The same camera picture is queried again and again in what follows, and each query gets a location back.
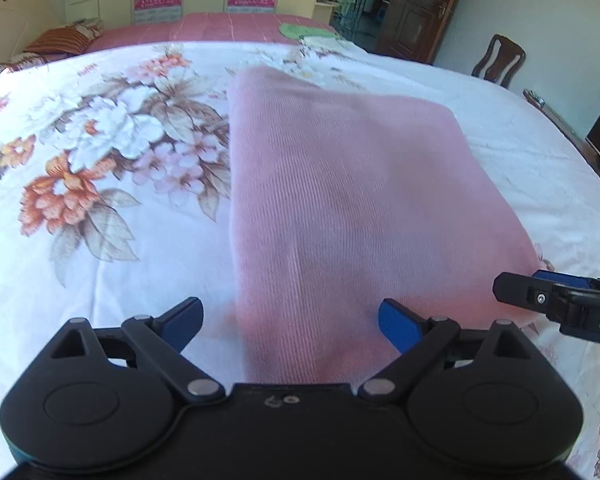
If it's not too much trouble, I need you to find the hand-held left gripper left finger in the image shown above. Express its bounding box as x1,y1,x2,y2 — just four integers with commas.
50,296,226,406

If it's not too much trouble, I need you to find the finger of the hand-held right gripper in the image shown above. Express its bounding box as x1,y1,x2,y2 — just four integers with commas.
493,269,592,320

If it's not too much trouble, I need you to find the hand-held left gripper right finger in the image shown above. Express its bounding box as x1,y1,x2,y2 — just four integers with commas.
358,298,533,403

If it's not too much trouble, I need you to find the pink knit sweater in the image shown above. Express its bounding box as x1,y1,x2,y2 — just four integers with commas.
226,67,542,387

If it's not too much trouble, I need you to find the white floral bedsheet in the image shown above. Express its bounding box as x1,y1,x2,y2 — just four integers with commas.
0,40,600,480

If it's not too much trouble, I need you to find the brown wooden chair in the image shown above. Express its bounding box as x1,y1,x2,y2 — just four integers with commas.
471,33,527,90

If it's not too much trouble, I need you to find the white cloth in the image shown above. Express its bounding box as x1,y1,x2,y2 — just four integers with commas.
297,34,367,57

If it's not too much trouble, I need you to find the pink bedspread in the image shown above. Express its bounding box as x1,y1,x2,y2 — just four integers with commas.
82,11,342,54

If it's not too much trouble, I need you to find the brown wooden door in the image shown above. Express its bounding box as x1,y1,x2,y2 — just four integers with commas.
374,0,469,64

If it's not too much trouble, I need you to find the orange striped pillow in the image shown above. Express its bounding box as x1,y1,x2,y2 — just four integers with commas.
23,21,104,57

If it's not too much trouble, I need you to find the floral pillow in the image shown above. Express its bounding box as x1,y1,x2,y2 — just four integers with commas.
0,52,57,82

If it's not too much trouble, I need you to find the green cloth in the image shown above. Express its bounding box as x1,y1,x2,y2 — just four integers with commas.
278,22,339,41

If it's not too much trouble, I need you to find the cream bed headboard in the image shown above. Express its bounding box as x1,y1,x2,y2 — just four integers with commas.
0,0,64,79

